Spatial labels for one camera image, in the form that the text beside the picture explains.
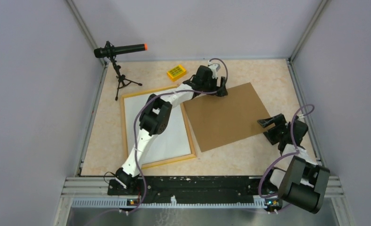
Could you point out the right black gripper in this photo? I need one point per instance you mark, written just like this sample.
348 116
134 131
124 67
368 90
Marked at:
279 118

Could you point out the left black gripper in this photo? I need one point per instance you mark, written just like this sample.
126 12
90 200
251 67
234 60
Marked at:
221 92

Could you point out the brown backing board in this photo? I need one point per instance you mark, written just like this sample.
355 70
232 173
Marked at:
218 121

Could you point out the wooden yellow picture frame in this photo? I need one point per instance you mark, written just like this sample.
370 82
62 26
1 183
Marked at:
173 145

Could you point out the building and sky photo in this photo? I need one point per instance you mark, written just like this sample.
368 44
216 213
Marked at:
158 125

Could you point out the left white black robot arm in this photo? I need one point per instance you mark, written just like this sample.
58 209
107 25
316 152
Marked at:
153 118

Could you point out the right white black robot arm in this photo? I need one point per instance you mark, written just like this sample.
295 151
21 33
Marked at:
294 177

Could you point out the yellow green toy block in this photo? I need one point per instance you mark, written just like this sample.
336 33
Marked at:
176 73

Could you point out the black microphone on tripod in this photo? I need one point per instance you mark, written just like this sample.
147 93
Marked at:
110 52

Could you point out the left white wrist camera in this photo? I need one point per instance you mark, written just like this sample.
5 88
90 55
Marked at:
214 67

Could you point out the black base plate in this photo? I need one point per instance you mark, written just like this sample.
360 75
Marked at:
190 189

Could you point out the aluminium front rail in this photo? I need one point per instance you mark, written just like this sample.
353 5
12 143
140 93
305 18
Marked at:
91 192

